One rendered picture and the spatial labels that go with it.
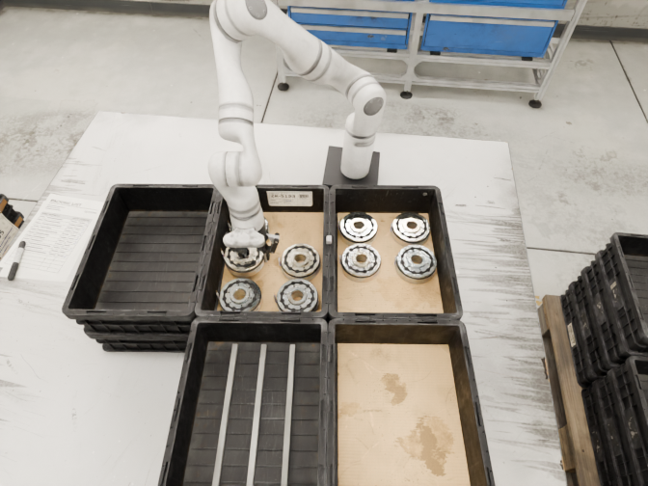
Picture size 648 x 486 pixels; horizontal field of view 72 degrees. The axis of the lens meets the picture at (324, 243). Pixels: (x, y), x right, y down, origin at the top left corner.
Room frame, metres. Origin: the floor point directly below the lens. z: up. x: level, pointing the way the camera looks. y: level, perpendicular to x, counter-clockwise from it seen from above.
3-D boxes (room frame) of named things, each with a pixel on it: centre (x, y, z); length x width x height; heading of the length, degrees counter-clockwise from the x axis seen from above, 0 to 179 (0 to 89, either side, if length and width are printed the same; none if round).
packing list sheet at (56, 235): (0.85, 0.86, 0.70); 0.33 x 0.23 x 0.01; 172
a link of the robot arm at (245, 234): (0.62, 0.18, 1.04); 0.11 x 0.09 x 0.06; 178
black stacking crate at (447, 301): (0.63, -0.16, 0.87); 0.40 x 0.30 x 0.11; 178
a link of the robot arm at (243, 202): (0.64, 0.18, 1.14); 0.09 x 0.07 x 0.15; 89
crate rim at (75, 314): (0.65, 0.44, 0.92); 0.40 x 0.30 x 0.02; 178
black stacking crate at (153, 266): (0.65, 0.44, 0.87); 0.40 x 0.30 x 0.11; 178
